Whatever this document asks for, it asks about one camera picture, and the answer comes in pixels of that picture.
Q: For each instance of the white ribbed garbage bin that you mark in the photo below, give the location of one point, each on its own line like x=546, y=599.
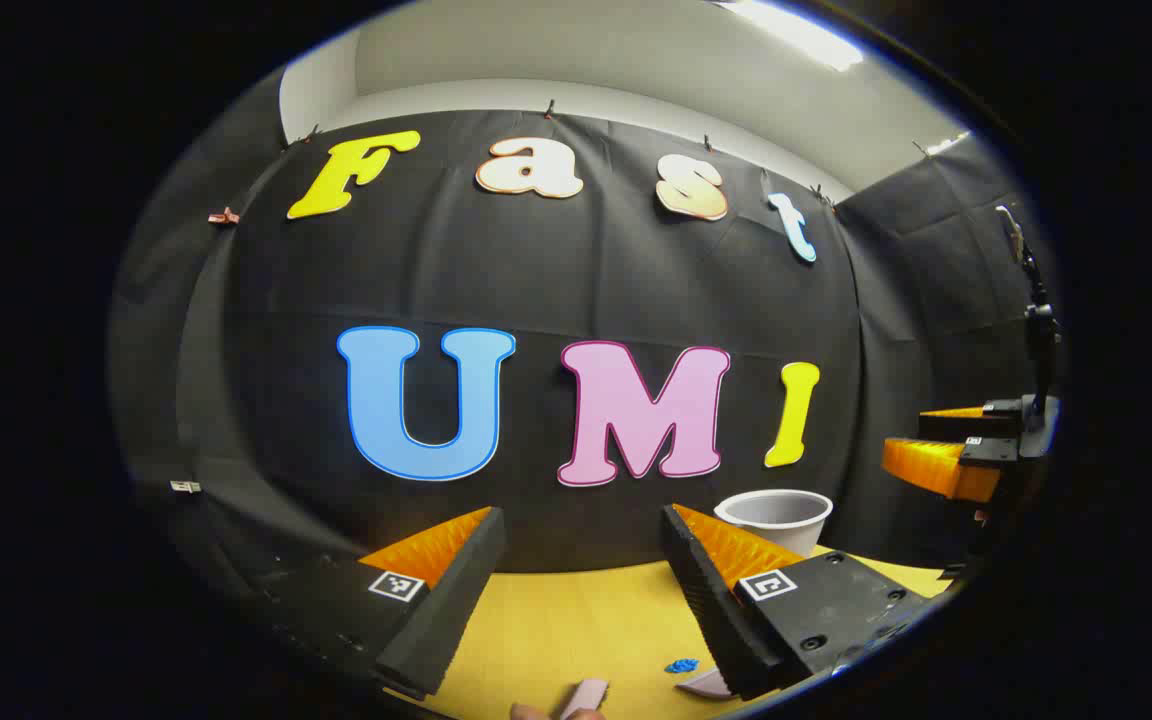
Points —
x=776, y=525

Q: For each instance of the ceiling light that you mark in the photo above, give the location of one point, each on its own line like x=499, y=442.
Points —
x=796, y=30

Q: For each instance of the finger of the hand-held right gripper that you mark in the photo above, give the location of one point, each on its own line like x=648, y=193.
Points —
x=956, y=424
x=936, y=468

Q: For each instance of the yellow wooden desktop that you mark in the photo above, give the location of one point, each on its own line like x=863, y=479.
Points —
x=576, y=620

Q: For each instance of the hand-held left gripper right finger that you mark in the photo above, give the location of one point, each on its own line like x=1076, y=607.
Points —
x=711, y=610

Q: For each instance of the black tripod stand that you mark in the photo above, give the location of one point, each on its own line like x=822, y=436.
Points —
x=1038, y=320

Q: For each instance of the small pink clip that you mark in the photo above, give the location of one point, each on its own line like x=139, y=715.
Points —
x=223, y=215

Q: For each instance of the blue paper trash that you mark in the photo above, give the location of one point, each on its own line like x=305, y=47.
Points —
x=681, y=665

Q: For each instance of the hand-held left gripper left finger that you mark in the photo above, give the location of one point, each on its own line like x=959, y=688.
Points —
x=456, y=600

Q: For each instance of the pink dustpan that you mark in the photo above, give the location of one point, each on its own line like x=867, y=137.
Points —
x=706, y=686

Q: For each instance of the small white tag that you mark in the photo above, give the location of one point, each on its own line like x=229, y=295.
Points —
x=184, y=486

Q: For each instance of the small pink broom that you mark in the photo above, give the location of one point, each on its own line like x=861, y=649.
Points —
x=586, y=695

